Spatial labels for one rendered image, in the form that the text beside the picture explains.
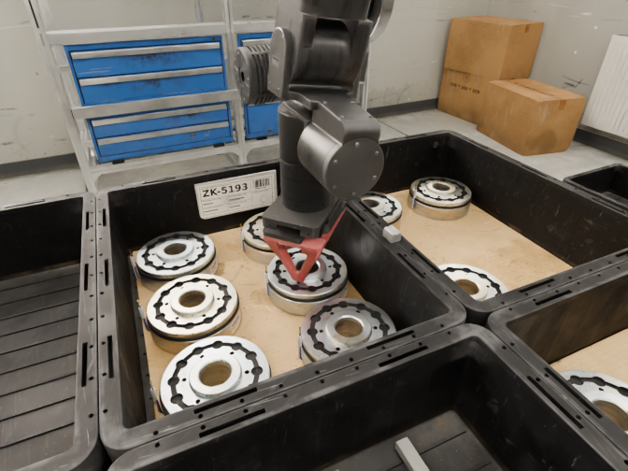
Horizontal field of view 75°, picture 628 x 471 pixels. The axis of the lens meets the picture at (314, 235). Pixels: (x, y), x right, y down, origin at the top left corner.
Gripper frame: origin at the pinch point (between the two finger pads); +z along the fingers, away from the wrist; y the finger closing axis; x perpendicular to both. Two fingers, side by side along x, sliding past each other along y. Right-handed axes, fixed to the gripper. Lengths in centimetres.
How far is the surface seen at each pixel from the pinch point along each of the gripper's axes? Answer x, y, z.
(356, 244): -5.5, 3.0, -2.3
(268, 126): 95, 174, 57
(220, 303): 6.8, -9.4, 1.0
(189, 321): 8.4, -13.0, 0.9
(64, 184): 218, 124, 96
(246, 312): 5.1, -7.0, 4.2
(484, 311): -20.0, -7.7, -6.4
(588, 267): -29.5, 2.6, -6.4
